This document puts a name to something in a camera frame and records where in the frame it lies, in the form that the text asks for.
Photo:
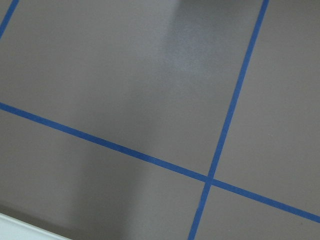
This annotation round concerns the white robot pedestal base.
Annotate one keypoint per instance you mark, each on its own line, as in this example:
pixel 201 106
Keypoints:
pixel 14 229

